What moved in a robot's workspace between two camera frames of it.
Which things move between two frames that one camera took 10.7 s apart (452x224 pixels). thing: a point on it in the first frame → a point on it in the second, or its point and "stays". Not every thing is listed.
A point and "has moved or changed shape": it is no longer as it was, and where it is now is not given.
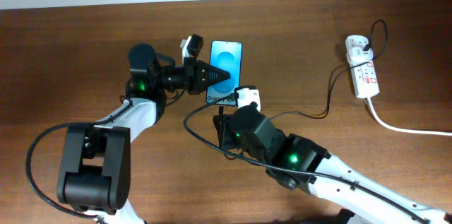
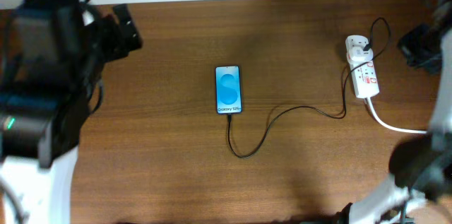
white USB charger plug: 357,55 stays
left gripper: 195,69 → 121,42
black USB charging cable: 366,47 → 310,106
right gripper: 229,133 → 407,44
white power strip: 364,78 stays
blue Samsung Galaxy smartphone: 227,55 has moved or changed shape
